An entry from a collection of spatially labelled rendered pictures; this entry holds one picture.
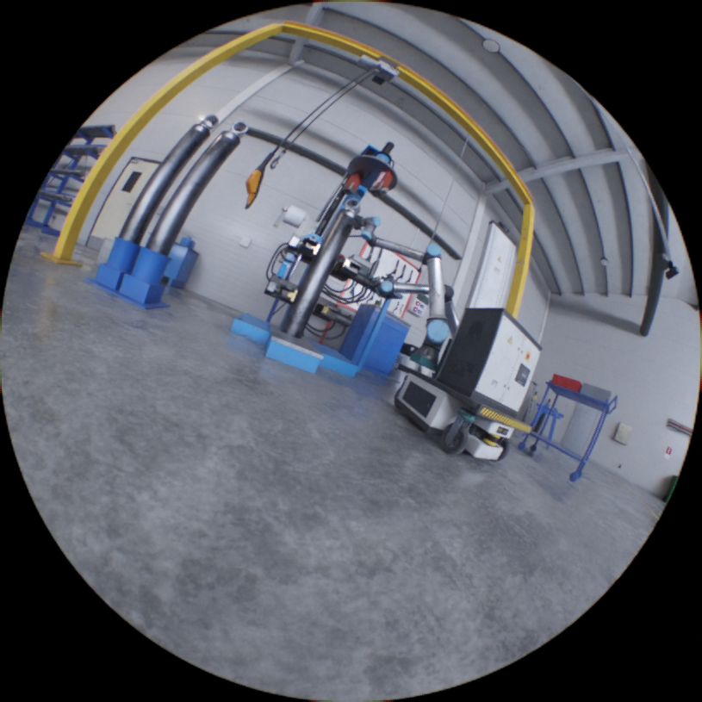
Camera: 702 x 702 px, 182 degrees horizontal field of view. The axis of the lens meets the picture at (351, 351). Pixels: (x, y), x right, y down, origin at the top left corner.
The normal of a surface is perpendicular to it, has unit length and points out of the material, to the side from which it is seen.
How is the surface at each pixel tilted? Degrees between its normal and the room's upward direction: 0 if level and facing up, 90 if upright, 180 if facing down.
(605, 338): 90
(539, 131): 173
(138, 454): 0
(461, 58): 173
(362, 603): 0
